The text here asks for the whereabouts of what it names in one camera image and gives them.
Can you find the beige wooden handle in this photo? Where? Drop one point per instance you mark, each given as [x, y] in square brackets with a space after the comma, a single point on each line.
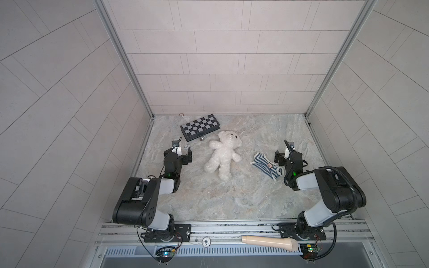
[288, 244]

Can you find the black white chessboard box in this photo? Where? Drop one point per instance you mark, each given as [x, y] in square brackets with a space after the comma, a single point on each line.
[200, 127]

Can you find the blue white striped sweater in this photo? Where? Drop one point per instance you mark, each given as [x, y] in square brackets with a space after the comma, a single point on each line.
[269, 168]

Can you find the right circuit board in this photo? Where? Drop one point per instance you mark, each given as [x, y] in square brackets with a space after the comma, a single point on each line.
[309, 250]

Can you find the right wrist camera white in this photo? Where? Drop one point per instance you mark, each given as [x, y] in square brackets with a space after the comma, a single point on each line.
[289, 149]

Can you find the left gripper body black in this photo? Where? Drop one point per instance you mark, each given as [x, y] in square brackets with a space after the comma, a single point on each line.
[181, 157]

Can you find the left circuit board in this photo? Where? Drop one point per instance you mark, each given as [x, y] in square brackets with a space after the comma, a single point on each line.
[165, 254]

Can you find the circuit board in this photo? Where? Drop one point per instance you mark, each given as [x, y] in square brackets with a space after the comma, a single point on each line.
[309, 250]
[165, 254]

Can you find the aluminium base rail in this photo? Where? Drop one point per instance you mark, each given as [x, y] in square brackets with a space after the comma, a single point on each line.
[231, 232]

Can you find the white teddy bear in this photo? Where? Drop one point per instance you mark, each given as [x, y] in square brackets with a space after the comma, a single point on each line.
[224, 153]

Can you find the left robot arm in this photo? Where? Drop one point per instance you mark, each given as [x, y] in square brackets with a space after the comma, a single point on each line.
[138, 201]

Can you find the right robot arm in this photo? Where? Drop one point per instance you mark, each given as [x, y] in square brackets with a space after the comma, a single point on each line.
[340, 193]

